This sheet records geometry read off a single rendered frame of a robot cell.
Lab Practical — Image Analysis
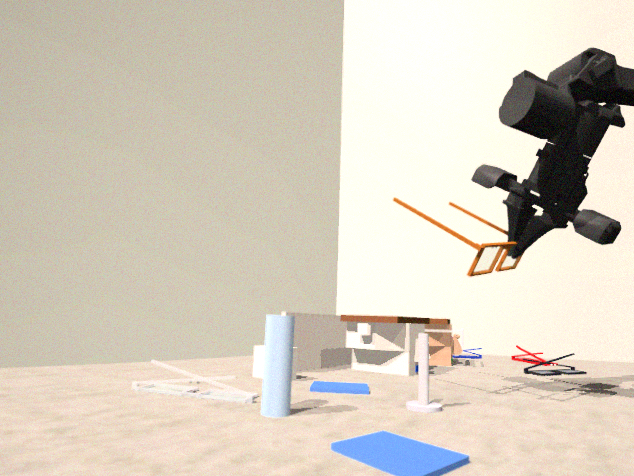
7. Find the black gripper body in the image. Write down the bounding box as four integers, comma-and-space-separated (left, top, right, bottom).
471, 142, 622, 246

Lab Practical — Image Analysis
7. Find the white post on round base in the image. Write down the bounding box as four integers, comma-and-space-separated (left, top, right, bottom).
406, 334, 442, 413

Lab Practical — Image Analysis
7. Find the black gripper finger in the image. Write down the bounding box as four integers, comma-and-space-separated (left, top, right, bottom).
511, 215, 568, 259
502, 199, 538, 242

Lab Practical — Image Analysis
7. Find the blue flat rectangular pad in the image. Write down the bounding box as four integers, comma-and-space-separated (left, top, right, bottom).
331, 431, 470, 476
310, 381, 369, 395

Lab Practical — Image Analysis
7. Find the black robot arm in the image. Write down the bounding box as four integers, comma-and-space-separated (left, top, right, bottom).
498, 47, 634, 158

